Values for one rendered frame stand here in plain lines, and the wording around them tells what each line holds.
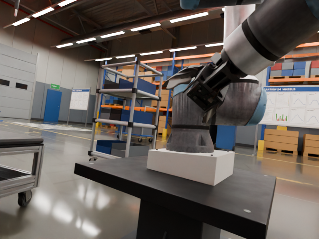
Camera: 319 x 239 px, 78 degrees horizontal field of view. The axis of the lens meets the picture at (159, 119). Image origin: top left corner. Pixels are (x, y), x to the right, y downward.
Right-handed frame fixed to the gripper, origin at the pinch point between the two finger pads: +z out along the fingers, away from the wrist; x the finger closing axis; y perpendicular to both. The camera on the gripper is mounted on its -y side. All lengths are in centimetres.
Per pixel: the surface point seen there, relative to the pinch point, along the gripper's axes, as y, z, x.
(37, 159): 19, 72, -30
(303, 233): -20, 30, 97
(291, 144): -611, 337, 523
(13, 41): -563, 1008, -789
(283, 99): -450, 169, 251
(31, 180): 27, 76, -25
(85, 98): -455, 801, -238
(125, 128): -245, 433, -5
